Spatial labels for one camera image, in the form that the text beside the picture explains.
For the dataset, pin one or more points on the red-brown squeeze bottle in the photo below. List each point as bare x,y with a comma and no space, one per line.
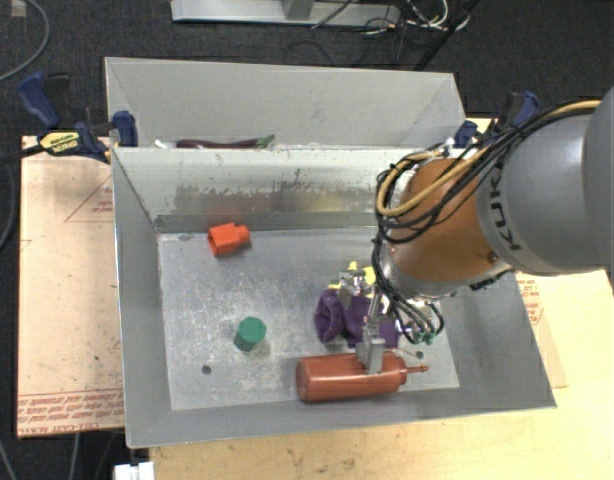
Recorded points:
337,380

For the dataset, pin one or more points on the purple cloth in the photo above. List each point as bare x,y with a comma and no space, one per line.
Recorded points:
332,320

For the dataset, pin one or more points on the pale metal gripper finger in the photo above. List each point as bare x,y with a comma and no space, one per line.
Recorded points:
348,292
372,353

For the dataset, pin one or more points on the yellow toy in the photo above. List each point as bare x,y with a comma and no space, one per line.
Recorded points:
371,274

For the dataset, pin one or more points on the orange-red plastic block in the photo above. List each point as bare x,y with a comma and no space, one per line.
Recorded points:
227,239

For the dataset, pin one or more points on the brown cardboard board red print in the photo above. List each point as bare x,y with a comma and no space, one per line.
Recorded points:
62,293

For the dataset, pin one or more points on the grey metal bin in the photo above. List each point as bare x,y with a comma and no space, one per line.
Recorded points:
227,288

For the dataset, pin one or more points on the green hexagonal block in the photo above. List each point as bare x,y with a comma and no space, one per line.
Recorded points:
249,333

